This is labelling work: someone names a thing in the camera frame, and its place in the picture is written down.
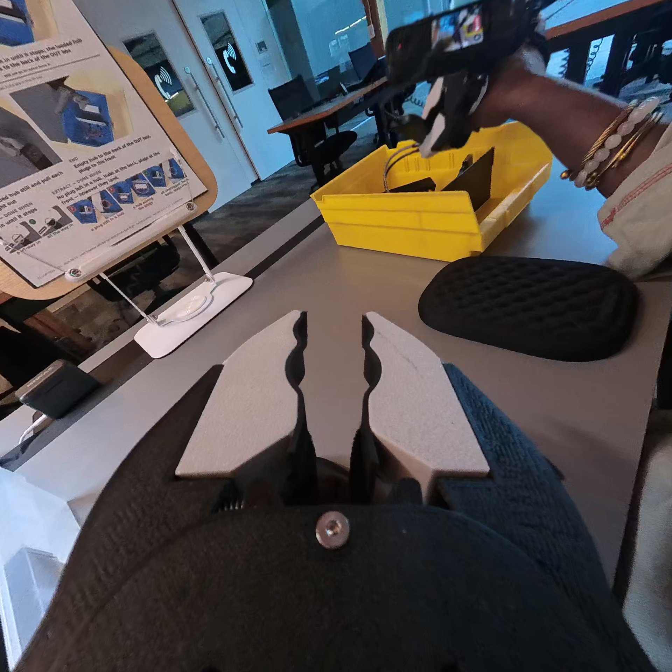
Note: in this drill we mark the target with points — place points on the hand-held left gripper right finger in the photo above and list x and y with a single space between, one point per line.
420 414

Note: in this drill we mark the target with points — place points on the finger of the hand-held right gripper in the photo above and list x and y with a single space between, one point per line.
480 97
434 131

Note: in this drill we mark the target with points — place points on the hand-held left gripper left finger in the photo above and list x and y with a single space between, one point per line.
246 409

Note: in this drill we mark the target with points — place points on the black usb hub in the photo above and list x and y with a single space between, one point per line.
414 185

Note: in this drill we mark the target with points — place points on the yellow plastic bin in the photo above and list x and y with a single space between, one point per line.
409 220

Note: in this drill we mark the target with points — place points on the person's right forearm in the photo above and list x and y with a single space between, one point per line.
635 168

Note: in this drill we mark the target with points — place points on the person's right hand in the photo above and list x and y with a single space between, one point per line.
546 110

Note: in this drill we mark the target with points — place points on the black bin divider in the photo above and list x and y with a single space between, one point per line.
472 183

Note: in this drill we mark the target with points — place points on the black office chair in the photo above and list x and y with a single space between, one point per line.
336 144

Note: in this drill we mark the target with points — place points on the wooden top office desk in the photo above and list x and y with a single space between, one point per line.
325 107

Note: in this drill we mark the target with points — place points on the white metal display stand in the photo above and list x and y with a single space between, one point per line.
210 304

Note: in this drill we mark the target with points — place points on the black quilted wrist pad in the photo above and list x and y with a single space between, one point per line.
525 309

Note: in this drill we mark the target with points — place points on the white door with phone sign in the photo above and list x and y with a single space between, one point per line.
173 136
246 120

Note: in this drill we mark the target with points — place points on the black power adapter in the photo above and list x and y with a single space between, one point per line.
63 391

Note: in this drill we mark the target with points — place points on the wooden instruction board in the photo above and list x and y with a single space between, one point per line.
178 131

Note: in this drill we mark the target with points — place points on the white plastic box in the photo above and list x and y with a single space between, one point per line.
26 525

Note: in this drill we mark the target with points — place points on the printed instruction sheet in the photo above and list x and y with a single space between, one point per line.
78 173

